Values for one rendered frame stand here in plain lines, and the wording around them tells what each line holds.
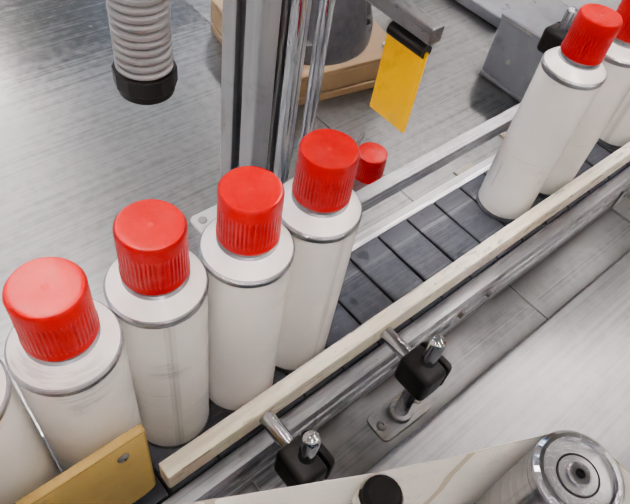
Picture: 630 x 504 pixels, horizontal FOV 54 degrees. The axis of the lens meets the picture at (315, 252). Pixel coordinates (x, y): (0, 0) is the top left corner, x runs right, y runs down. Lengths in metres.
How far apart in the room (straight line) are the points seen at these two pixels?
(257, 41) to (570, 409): 0.36
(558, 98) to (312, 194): 0.26
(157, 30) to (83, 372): 0.17
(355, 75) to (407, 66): 0.43
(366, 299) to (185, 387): 0.20
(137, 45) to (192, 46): 0.51
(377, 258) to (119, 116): 0.35
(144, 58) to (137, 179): 0.33
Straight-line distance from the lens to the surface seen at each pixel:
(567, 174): 0.66
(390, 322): 0.48
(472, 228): 0.61
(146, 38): 0.34
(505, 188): 0.60
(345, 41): 0.76
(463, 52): 0.94
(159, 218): 0.29
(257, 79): 0.46
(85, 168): 0.69
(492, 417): 0.50
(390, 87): 0.38
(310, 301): 0.40
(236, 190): 0.30
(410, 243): 0.58
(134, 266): 0.29
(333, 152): 0.33
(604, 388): 0.56
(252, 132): 0.49
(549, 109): 0.55
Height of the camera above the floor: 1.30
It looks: 51 degrees down
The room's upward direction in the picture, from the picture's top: 12 degrees clockwise
